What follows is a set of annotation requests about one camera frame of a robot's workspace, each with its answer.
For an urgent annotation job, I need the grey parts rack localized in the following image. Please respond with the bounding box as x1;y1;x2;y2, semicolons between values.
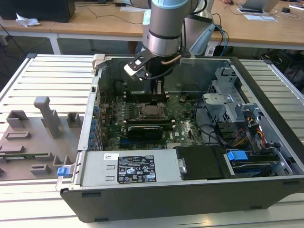
0;96;85;182

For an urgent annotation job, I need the blue disk carrier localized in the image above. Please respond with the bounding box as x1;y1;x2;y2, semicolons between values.
225;149;285;178

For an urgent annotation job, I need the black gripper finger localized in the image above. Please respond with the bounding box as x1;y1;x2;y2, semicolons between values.
158;80;166;102
152;80;160;102

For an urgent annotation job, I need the black graphics card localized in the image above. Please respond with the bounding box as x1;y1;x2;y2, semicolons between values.
127;125;164;143

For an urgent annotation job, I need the coloured power wire bundle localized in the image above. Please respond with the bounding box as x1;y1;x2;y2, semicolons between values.
234;113;266;149

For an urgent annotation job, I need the grey power supply unit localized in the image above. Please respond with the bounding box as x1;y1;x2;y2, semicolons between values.
79;149;182;187

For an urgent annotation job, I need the black computer tower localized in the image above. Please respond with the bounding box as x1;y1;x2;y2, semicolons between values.
0;0;76;23

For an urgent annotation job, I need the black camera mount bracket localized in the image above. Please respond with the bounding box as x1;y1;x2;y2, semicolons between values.
127;51;152;71

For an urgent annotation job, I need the black plastic shroud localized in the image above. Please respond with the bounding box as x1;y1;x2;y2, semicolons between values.
174;145;236;181

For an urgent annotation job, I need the blue cable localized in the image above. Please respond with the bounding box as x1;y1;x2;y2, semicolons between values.
215;23;230;50

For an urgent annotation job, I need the crumpled white paper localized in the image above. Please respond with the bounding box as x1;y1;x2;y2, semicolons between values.
15;13;41;27

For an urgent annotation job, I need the black PC case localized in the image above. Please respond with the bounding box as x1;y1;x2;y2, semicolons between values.
59;54;304;223

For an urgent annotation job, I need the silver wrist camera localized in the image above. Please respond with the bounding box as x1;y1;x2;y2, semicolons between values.
123;62;149;80

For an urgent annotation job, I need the silver laptop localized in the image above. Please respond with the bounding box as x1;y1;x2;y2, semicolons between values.
237;0;280;14

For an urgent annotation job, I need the CPU socket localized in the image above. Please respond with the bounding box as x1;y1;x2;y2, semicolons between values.
138;102;168;120

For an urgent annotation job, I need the green motherboard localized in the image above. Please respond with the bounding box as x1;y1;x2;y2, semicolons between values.
98;94;205;152

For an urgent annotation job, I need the green RAM stick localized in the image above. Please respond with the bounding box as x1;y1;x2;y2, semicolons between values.
0;153;48;161

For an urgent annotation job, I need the blue plastic latch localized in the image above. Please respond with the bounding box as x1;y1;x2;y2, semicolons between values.
57;167;72;178

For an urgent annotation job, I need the wooden desk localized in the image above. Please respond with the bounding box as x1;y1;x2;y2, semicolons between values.
0;0;149;56
209;0;304;52

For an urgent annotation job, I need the metal disk bay cage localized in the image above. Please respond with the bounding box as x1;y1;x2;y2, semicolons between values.
201;66;264;124

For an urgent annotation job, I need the black camera cable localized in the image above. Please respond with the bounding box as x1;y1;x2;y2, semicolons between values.
142;21;190;81

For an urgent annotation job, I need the metal socket cover frame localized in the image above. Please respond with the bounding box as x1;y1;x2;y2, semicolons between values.
139;104;167;119

